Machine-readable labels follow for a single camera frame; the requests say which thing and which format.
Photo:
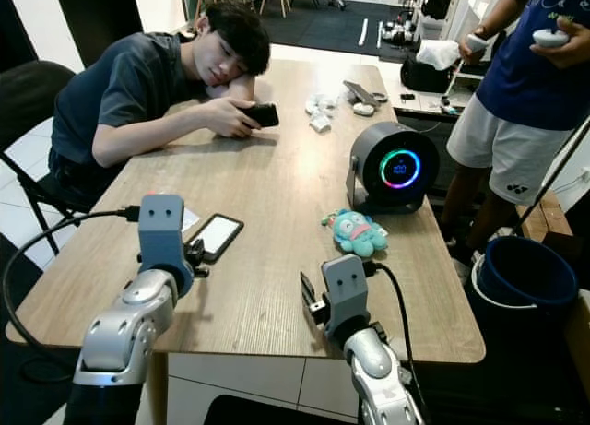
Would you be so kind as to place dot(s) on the black white-faced key tag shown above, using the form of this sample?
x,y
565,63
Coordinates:
x,y
221,233

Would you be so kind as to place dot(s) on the white paper card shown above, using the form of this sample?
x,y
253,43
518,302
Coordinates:
x,y
191,219

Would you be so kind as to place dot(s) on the teal plush toy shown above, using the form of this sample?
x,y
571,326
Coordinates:
x,y
359,234

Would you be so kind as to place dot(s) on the wooden table leg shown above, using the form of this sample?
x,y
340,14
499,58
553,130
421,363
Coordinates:
x,y
157,388

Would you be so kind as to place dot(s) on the black smartphone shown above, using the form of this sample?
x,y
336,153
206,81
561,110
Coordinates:
x,y
263,115

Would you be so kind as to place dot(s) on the white crumpled wrapper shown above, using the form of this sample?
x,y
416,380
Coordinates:
x,y
321,123
320,104

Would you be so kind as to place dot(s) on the seated person grey shirt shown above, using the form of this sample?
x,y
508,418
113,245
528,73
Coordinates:
x,y
129,93

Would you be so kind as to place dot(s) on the white earbud case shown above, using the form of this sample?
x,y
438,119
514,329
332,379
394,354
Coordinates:
x,y
363,109

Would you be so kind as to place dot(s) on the blue bucket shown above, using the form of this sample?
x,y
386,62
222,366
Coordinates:
x,y
525,268

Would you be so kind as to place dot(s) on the dark floor mat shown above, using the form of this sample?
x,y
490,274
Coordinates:
x,y
23,388

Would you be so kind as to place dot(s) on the black folding chair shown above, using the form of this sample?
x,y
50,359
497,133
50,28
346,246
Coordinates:
x,y
23,93

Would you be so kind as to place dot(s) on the wooden crate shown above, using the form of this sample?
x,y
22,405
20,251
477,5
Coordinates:
x,y
544,222

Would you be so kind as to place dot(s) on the black bag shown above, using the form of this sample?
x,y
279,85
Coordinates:
x,y
424,78

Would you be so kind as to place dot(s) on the black rug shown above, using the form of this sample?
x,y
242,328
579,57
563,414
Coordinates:
x,y
313,27

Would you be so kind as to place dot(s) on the black door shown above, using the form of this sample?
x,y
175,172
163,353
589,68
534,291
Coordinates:
x,y
97,10

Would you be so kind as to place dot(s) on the white cloth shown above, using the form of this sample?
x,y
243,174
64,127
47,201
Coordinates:
x,y
438,53

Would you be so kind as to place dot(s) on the small black floor equipment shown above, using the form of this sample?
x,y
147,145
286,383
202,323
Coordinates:
x,y
398,34

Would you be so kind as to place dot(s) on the white handheld controller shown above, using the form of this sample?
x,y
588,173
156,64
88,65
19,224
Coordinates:
x,y
475,42
551,38

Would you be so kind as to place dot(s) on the standing person blue shirt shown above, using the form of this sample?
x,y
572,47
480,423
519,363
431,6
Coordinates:
x,y
525,84

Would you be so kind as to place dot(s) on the black backpack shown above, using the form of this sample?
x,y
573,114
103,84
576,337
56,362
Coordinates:
x,y
438,1

